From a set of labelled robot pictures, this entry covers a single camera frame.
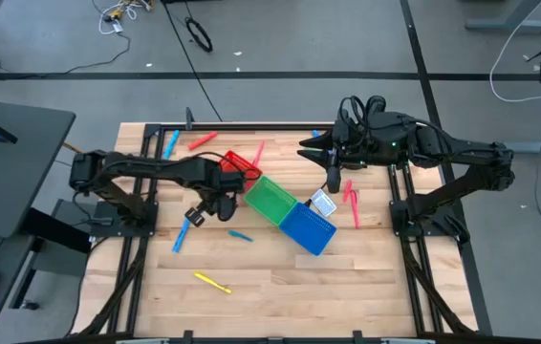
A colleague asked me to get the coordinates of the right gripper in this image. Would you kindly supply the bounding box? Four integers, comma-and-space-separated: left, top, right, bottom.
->
297, 118, 372, 169

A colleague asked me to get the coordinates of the teal marker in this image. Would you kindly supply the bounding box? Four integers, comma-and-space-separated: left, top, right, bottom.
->
227, 229, 255, 244

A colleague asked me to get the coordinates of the red marker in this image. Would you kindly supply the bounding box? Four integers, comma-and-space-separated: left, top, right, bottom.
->
187, 131, 219, 152

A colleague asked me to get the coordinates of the yellow marker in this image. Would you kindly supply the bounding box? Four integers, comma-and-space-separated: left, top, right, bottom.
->
193, 270, 233, 295

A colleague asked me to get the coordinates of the red plastic basket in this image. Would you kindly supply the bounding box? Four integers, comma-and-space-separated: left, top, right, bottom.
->
217, 150, 263, 195

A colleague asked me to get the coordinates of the green plastic basket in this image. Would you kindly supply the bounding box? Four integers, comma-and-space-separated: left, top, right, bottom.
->
243, 175, 299, 227

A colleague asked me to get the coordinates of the light blue marker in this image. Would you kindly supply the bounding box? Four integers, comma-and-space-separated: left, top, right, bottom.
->
162, 129, 181, 161
171, 217, 191, 254

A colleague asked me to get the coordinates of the blue plastic basket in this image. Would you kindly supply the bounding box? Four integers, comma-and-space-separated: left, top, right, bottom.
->
278, 202, 338, 257

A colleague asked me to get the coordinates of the grey desk base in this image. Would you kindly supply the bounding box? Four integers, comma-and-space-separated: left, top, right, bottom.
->
10, 198, 109, 312

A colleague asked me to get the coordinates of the black desk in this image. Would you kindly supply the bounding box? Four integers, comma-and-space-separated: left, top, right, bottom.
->
0, 97, 76, 344

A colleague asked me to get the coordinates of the grey desk foot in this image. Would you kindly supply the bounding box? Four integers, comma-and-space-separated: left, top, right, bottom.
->
465, 0, 541, 34
502, 131, 541, 157

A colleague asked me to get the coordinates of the black aluminium table frame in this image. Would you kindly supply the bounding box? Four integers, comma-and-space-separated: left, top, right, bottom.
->
72, 121, 494, 344

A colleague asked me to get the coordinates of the black lamp cable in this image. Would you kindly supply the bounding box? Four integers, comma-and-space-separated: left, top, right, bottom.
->
303, 180, 329, 207

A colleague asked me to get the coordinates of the long black floor cable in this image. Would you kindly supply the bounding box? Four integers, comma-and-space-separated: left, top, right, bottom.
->
162, 0, 224, 123

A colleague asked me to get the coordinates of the black cable coil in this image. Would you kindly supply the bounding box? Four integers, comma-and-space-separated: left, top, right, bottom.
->
184, 16, 214, 54

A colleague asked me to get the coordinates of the white floor cable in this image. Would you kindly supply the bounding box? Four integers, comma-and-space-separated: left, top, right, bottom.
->
488, 0, 541, 104

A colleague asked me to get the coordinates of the white cable bundle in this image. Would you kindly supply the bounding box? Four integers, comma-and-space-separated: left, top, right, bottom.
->
91, 0, 155, 37

